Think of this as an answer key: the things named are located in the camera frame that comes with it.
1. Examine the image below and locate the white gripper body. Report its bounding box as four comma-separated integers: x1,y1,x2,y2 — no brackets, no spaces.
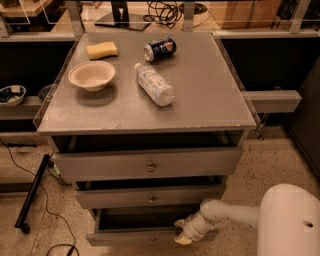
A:
183,212,210,241

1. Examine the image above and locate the grey drawer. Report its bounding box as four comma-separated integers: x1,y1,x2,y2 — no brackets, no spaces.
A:
75,184,226,209
86,204,199,246
53,147,243,181

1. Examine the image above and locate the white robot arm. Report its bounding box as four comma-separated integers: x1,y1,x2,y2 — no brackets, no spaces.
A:
175,184,320,256

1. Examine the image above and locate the grey drawer cabinet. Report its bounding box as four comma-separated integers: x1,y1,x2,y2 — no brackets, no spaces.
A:
37,31,257,231

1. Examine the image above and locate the grey metal side beam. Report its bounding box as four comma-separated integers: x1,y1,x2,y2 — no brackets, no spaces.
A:
243,90,302,113

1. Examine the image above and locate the clear plastic water bottle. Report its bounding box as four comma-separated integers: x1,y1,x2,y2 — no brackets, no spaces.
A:
135,63,174,107

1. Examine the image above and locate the black bar on floor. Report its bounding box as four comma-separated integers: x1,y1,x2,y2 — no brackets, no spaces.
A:
14,154,50,234

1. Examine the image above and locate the white paper bowl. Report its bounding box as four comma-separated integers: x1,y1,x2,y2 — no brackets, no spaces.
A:
68,61,116,91

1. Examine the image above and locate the blue pepsi can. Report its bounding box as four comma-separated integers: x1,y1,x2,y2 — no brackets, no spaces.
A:
144,38,177,63

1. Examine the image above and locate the yellow sponge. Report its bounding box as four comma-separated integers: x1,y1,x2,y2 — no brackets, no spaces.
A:
86,42,118,60

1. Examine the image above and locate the bowl with dark items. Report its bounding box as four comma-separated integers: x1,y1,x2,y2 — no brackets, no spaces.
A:
0,85,26,106

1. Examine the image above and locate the black monitor stand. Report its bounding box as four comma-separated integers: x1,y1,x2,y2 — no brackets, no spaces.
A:
94,0,150,31

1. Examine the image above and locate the cardboard box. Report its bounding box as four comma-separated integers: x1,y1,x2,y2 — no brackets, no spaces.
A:
209,0,282,29

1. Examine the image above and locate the black floor cable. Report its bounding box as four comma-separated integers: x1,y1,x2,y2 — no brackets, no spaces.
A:
0,138,80,256

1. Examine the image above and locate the black cable bundle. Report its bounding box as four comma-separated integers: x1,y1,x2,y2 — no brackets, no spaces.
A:
143,0,185,30

